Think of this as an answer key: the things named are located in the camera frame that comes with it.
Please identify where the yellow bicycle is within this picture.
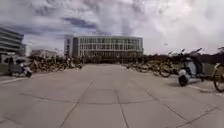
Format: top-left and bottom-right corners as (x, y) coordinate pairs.
(212, 62), (224, 94)

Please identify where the parked scooter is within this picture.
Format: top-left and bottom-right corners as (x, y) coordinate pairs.
(8, 57), (34, 79)
(177, 47), (206, 88)

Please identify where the low pale building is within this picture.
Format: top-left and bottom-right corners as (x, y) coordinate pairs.
(30, 48), (64, 60)

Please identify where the row of dark trees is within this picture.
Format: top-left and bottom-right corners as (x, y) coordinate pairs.
(143, 53), (224, 66)

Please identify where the wide grey multi-storey building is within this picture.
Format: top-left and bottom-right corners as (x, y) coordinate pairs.
(63, 34), (145, 64)

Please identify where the glass-fronted office building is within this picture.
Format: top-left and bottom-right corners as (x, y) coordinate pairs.
(0, 26), (27, 58)

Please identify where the grey concrete slab pavement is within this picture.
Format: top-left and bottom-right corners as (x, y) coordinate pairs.
(0, 63), (224, 128)

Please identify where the row of parked bicycles and scooters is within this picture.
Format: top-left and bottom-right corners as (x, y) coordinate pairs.
(29, 56), (84, 74)
(124, 54), (183, 79)

